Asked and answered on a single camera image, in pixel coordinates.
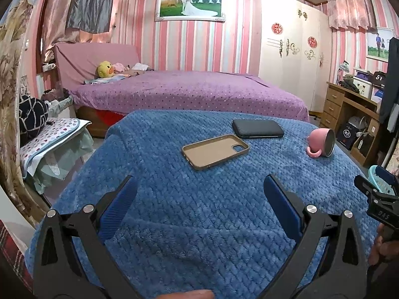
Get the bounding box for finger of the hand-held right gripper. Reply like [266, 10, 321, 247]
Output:
[354, 174, 382, 201]
[374, 165, 399, 192]

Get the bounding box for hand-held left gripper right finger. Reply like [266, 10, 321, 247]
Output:
[263, 174, 368, 299]

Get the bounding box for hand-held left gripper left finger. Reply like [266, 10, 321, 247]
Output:
[33, 175, 139, 299]

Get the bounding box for light blue plastic basket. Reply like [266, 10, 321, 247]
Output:
[367, 166, 396, 197]

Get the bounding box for person's right hand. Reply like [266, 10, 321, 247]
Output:
[368, 233, 399, 267]

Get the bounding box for person's left hand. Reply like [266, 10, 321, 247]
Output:
[157, 289, 215, 299]

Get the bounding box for black box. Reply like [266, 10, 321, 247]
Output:
[336, 122, 357, 150]

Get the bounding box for white fan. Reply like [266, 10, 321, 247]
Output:
[347, 115, 368, 138]

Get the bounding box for pink metal-lined cup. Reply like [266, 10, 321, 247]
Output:
[306, 128, 335, 158]

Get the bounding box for pale green cloth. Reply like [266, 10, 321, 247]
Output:
[33, 128, 94, 194]

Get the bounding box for blue fleece blanket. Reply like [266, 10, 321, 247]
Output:
[24, 109, 379, 299]

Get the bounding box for black phone case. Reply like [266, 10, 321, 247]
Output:
[232, 119, 284, 139]

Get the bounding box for wooden desk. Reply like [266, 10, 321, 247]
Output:
[319, 82, 382, 167]

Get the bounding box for tan phone case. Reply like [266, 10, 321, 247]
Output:
[182, 134, 250, 171]

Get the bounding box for dark hanging jacket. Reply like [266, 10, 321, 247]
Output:
[378, 37, 399, 131]

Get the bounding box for white storage box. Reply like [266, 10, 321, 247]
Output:
[352, 75, 374, 98]

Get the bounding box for polka dot cushion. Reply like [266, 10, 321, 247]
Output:
[19, 118, 89, 169]

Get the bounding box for dark green clothes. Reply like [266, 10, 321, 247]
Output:
[338, 76, 360, 93]

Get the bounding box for desk lamp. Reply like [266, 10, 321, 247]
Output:
[335, 60, 350, 83]

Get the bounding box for red plaid cloth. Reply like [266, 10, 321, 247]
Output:
[0, 220, 35, 290]

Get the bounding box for black white-lined bag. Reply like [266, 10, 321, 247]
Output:
[19, 94, 50, 139]

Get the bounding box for bed with purple dotted bedspread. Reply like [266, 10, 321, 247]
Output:
[67, 70, 310, 138]

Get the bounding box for yellow duck plush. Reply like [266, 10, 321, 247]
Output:
[96, 61, 113, 79]

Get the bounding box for pink covered headboard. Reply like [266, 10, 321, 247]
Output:
[54, 42, 140, 91]

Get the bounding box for floral cloth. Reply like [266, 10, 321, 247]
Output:
[0, 0, 50, 228]

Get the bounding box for white wardrobe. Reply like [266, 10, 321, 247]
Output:
[248, 0, 332, 114]

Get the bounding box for pink valance curtain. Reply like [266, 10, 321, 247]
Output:
[327, 0, 375, 32]

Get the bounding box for pink window curtain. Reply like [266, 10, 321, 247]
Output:
[40, 0, 117, 64]

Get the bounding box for grey hanging cloth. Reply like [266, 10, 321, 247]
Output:
[65, 0, 118, 34]

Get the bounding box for framed wedding photo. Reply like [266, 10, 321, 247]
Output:
[155, 0, 226, 23]

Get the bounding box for wall poster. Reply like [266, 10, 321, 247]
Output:
[365, 27, 394, 60]

